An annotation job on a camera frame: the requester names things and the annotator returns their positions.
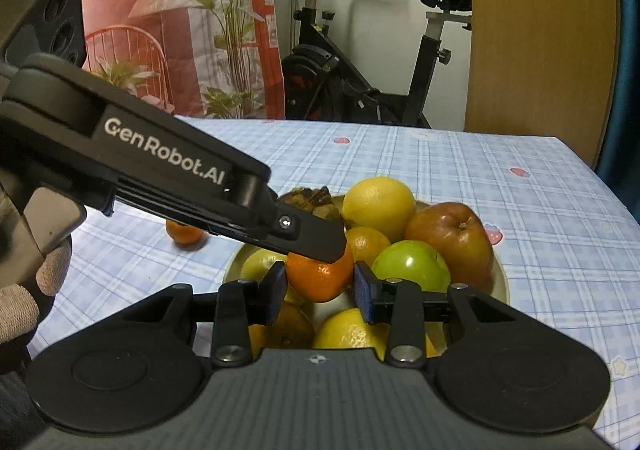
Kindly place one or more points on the black exercise bike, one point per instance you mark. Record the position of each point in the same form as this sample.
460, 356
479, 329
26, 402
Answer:
320, 75

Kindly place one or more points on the small orange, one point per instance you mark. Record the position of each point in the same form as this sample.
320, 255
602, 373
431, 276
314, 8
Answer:
320, 280
186, 232

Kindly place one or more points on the person's left hand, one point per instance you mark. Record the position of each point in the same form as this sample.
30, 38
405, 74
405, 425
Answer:
20, 310

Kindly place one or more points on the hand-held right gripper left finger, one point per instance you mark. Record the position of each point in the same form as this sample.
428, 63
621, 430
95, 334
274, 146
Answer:
275, 292

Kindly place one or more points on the dark purple mangosteen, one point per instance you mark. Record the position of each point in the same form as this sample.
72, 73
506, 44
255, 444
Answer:
305, 200

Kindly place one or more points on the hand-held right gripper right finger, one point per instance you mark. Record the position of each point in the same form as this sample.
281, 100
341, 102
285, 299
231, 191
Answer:
364, 292

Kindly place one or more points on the wooden board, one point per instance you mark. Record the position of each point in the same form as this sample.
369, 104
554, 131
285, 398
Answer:
540, 30

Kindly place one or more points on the blue plaid tablecloth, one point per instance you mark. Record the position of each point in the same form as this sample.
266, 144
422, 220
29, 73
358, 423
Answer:
550, 230

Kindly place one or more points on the red apple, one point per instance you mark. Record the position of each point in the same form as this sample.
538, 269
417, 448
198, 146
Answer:
450, 240

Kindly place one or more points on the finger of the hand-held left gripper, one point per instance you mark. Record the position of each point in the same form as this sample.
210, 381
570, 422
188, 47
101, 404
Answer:
310, 237

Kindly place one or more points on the green apple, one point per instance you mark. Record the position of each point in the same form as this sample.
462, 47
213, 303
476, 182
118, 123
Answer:
410, 265

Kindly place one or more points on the cream round plate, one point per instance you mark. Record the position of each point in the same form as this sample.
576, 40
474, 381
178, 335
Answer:
501, 282

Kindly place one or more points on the yellow lemon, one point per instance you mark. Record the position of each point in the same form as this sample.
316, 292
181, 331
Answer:
350, 332
260, 262
378, 205

